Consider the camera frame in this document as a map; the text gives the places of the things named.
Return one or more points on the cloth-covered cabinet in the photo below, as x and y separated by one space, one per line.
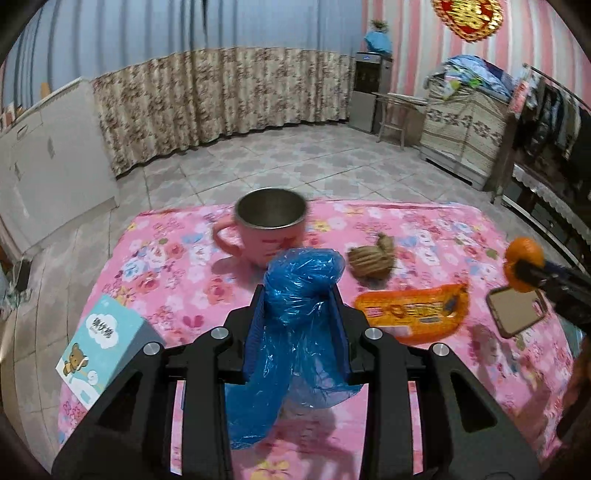
462 134

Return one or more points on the pink metal-lined mug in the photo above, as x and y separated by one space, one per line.
262 224

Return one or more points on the blue floral curtain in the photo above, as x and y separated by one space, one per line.
169 75

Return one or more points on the grey water dispenser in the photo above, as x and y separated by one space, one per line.
373 75

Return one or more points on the low black tv cabinet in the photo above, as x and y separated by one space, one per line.
567 229

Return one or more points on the brown jute twine ball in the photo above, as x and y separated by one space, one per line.
373 261

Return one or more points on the clothes rack with garments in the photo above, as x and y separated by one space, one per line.
547 133

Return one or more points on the red gold heart decoration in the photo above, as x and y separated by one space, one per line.
471 20

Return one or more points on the white cabinet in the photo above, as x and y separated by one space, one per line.
54 167

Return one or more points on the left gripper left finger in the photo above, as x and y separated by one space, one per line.
127 433

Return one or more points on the blue covered potted plant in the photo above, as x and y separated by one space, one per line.
377 39

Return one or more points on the phone in brown case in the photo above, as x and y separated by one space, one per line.
514 312

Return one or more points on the orange snack wrapper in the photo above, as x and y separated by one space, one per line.
417 316

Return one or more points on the blue plastic bag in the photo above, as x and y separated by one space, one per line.
296 359

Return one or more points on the blue bear tissue box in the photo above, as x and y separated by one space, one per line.
108 337

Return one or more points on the pile of folded bedding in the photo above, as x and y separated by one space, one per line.
473 72

